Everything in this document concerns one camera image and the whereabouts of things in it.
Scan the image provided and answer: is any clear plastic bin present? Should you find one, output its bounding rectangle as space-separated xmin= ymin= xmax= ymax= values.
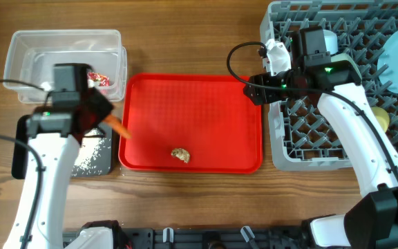
xmin=3 ymin=29 xmax=128 ymax=104

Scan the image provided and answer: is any mint green bowl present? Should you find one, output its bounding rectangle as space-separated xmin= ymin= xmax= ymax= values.
xmin=331 ymin=53 xmax=362 ymax=80

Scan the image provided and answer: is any red snack wrapper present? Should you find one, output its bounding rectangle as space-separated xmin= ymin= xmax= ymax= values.
xmin=88 ymin=72 xmax=110 ymax=95

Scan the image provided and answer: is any pile of white rice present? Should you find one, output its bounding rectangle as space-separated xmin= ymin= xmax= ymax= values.
xmin=71 ymin=128 xmax=112 ymax=178

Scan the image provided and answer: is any red serving tray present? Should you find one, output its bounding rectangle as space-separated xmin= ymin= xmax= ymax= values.
xmin=118 ymin=73 xmax=263 ymax=174

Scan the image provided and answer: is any black tray bin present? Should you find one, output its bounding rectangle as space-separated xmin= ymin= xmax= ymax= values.
xmin=11 ymin=123 xmax=115 ymax=179

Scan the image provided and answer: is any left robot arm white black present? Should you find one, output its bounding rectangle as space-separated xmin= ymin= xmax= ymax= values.
xmin=3 ymin=63 xmax=113 ymax=248

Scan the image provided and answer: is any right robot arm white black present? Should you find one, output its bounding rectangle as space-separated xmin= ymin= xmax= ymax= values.
xmin=244 ymin=27 xmax=398 ymax=248

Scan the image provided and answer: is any brown food scrap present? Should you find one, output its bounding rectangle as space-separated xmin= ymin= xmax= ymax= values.
xmin=171 ymin=148 xmax=191 ymax=163

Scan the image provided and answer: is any grey dishwasher rack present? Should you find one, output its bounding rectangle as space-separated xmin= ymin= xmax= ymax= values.
xmin=260 ymin=1 xmax=398 ymax=171

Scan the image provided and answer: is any yellow plastic cup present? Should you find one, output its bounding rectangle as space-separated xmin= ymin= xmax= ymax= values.
xmin=371 ymin=107 xmax=390 ymax=132

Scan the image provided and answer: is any orange carrot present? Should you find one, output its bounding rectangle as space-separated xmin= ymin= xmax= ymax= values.
xmin=103 ymin=114 xmax=131 ymax=139

